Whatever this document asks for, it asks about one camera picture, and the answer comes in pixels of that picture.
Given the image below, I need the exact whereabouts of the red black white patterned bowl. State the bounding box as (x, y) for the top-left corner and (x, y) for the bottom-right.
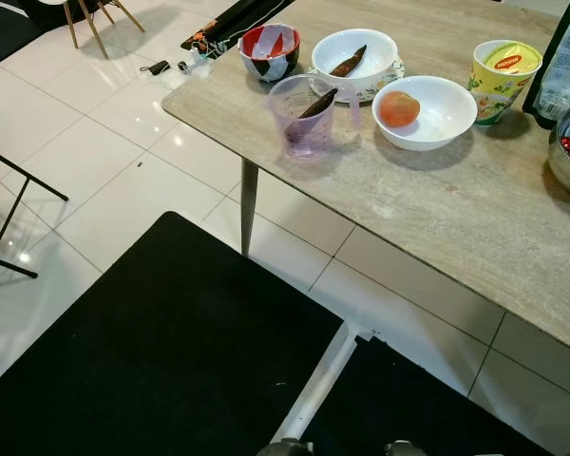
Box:
(239, 24), (301, 83)

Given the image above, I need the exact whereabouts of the steel bowl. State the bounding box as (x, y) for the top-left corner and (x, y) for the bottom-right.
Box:
(548, 100), (570, 202)

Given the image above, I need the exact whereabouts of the dark green food packet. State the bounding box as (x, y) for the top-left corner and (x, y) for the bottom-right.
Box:
(522, 0), (570, 129)

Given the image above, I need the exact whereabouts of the yellow Maggi noodle cup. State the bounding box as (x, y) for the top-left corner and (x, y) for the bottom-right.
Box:
(468, 40), (543, 125)

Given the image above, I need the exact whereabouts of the wide white bowl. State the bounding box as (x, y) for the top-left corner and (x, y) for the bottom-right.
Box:
(372, 76), (478, 151)

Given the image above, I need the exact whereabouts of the orange red tomato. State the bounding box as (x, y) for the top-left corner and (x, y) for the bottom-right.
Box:
(378, 91), (421, 128)

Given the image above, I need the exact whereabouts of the floral rimmed plate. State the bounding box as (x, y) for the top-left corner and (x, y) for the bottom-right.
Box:
(307, 57), (407, 104)

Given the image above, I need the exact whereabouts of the black floor mat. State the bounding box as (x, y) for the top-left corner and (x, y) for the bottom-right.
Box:
(299, 337), (552, 456)

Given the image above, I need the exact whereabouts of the deep white bowl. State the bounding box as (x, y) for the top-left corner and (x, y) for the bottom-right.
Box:
(311, 29), (400, 91)

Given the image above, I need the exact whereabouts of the grey robot right foot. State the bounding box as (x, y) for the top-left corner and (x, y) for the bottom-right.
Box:
(385, 440), (428, 456)

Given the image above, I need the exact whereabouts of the grey robot foot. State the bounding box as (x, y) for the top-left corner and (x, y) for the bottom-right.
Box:
(256, 439), (314, 456)
(385, 440), (428, 456)

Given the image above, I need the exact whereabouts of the brown pointed vegetable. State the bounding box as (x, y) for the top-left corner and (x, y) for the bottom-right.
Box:
(330, 45), (369, 78)
(299, 87), (339, 120)

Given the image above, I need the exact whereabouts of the grey tapered table leg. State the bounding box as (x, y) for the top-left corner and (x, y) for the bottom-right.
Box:
(240, 159), (259, 257)

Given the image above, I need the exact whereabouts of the grey robot left foot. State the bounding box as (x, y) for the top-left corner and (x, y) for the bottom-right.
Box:
(256, 439), (314, 456)

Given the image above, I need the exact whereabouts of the small black mat with cables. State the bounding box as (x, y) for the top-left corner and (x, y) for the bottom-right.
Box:
(180, 0), (295, 58)

